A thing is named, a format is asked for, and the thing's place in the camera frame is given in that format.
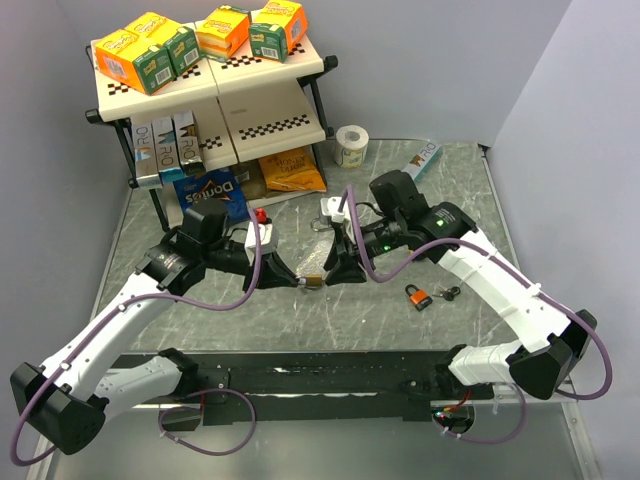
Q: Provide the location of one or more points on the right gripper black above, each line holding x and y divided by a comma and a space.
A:
346, 270

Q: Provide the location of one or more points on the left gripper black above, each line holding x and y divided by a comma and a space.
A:
274, 272

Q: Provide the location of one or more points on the small brass padlock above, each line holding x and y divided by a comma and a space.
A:
311, 282

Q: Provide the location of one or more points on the orange black padlock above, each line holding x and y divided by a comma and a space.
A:
419, 298

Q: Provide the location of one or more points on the large brass padlock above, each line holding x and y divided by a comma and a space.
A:
321, 224

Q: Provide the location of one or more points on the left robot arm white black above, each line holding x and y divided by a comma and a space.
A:
160, 280

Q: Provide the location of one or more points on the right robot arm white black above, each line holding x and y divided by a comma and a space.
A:
550, 339

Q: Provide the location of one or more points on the silver glitter sponge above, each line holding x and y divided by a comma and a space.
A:
312, 262

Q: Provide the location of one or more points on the brown chip bag middle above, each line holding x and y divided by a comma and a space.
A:
250, 178

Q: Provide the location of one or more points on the blue Doritos chip bag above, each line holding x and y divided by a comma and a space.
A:
220, 184

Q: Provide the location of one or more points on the yellow honey dijon chip bag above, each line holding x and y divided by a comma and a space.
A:
292, 170

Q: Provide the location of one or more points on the toilet paper roll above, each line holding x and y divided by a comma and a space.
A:
351, 146

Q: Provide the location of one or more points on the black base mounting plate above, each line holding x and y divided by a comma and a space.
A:
320, 385

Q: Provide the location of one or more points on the teal RO box on table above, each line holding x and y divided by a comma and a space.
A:
427, 155

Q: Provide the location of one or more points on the blue RO box middle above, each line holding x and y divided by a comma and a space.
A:
167, 156

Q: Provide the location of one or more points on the dark RO box right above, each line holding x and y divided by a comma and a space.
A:
187, 140

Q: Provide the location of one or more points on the silver RO box left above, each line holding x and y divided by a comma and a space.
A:
146, 169

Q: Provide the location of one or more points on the white two-tier shelf rack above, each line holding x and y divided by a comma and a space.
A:
246, 107

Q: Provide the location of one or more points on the orange green sponge box right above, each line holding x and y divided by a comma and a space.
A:
277, 28

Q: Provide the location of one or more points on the orange sponge box open window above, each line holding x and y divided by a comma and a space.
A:
223, 32

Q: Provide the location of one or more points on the orange sponge box front left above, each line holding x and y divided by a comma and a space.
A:
134, 61

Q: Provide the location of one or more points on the yellow green sponge box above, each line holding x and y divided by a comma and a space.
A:
179, 40

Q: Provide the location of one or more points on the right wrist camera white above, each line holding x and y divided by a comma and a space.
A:
333, 210

